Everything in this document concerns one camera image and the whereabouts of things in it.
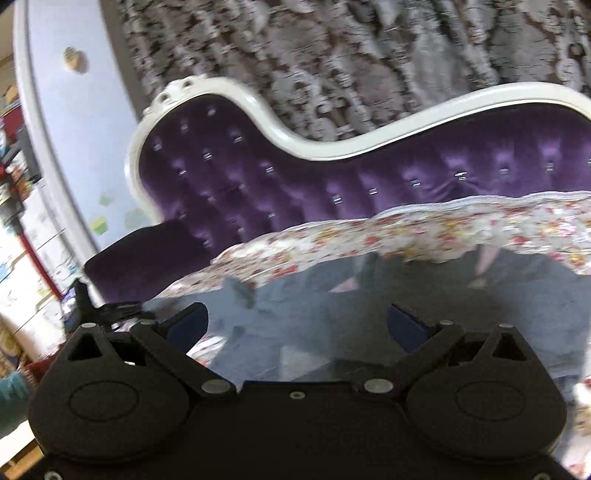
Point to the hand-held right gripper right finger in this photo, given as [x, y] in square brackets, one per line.
[407, 325]

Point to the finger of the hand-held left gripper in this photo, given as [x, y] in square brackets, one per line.
[111, 311]

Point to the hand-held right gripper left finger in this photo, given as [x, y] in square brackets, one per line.
[185, 324]

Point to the grey small garment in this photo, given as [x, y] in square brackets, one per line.
[323, 314]

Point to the cluttered shelf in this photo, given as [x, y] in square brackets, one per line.
[27, 240]

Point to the floral blanket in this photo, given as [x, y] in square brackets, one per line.
[369, 235]

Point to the white door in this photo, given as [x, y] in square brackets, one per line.
[78, 138]

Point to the round door knob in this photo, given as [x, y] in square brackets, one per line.
[74, 59]

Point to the purple tufted sofa white frame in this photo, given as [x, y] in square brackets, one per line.
[277, 194]

